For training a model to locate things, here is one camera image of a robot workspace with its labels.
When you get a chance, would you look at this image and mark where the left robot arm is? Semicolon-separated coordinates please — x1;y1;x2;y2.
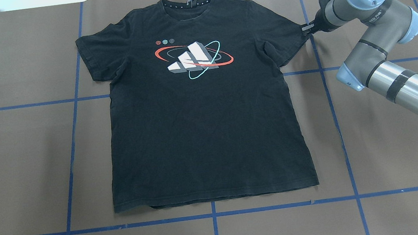
301;0;418;115

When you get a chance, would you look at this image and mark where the black printed t-shirt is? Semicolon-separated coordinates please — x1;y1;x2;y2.
76;0;319;213

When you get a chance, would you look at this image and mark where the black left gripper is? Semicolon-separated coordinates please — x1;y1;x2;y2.
300;10;331;36

